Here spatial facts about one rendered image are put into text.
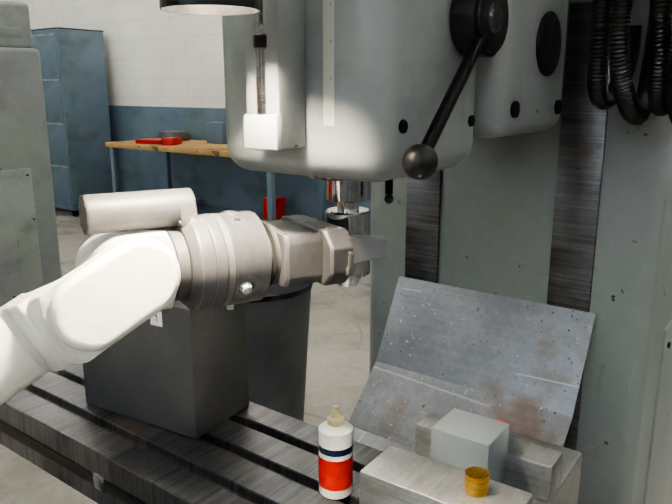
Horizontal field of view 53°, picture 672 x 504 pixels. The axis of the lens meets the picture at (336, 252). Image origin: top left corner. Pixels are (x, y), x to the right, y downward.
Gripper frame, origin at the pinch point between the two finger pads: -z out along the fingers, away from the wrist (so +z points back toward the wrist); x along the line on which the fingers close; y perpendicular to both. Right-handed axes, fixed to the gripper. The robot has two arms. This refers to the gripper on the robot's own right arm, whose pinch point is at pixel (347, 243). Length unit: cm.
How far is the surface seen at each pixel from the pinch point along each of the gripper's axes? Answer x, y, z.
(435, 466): -13.8, 19.5, -1.6
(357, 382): 195, 121, -131
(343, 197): -1.7, -5.3, 1.7
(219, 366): 24.5, 21.7, 5.3
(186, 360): 22.8, 19.2, 10.5
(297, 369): 166, 93, -82
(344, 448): 0.2, 24.0, -0.1
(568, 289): 2.3, 11.2, -38.6
